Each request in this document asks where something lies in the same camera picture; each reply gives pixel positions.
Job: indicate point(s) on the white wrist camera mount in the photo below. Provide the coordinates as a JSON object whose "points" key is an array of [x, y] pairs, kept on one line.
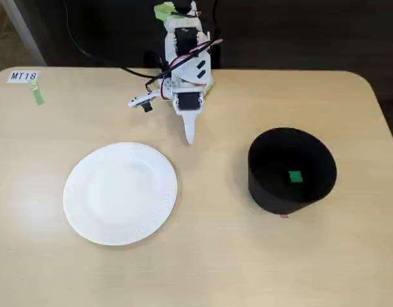
{"points": [[140, 99]]}

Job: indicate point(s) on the white MT18 label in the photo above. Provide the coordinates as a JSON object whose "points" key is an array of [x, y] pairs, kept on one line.
{"points": [[23, 76]]}

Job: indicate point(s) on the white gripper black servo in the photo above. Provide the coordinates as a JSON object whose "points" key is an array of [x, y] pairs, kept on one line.
{"points": [[187, 103]]}

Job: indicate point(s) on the green tape strip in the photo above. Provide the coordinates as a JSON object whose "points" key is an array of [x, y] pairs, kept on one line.
{"points": [[37, 94]]}

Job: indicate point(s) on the green tape on arm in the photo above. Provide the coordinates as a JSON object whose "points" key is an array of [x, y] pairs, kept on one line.
{"points": [[163, 11]]}

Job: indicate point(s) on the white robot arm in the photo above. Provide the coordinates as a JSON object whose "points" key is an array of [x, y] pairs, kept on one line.
{"points": [[183, 73]]}

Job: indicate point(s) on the white paper plate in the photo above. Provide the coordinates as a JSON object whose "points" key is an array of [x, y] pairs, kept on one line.
{"points": [[119, 198]]}

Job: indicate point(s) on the black cylindrical pot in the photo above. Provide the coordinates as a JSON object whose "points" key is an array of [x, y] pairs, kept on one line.
{"points": [[270, 192]]}

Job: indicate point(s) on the small pink tape piece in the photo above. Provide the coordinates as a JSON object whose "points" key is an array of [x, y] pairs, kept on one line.
{"points": [[284, 216]]}

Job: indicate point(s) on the small green block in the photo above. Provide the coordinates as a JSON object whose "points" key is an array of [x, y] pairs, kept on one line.
{"points": [[295, 176]]}

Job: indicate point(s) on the white metal post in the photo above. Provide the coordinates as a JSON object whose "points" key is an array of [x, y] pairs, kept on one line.
{"points": [[20, 28]]}

